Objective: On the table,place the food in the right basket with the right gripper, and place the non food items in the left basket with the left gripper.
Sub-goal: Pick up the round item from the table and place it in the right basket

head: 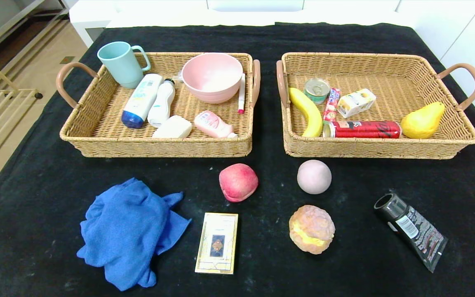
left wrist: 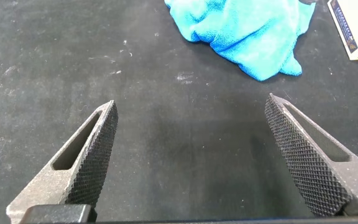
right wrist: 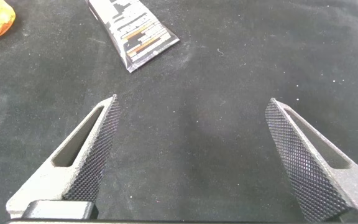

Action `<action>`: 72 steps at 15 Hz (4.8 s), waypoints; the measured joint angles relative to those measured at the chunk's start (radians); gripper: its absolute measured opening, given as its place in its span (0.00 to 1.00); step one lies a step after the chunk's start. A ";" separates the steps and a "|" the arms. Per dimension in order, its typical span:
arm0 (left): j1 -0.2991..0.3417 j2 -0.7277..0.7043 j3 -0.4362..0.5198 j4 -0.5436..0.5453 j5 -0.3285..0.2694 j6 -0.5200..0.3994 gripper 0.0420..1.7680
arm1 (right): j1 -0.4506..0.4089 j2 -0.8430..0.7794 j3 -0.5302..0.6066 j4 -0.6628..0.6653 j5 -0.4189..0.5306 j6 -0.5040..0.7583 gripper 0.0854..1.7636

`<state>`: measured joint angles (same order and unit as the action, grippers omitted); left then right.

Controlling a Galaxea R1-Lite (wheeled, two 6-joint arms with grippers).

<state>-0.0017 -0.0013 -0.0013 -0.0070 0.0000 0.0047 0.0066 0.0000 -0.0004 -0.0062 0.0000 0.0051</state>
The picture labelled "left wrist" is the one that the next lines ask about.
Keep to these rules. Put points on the blue microfibre cloth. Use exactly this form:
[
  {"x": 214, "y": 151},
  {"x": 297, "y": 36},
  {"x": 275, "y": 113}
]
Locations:
[{"x": 244, "y": 31}]

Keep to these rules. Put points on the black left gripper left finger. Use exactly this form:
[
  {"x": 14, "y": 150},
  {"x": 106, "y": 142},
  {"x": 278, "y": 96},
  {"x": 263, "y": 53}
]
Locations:
[{"x": 85, "y": 168}]

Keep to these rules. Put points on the black table cloth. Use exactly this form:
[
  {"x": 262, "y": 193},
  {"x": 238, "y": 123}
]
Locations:
[{"x": 166, "y": 124}]

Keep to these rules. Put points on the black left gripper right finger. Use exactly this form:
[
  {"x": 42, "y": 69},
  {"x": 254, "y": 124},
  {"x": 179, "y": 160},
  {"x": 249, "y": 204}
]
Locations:
[{"x": 309, "y": 168}]

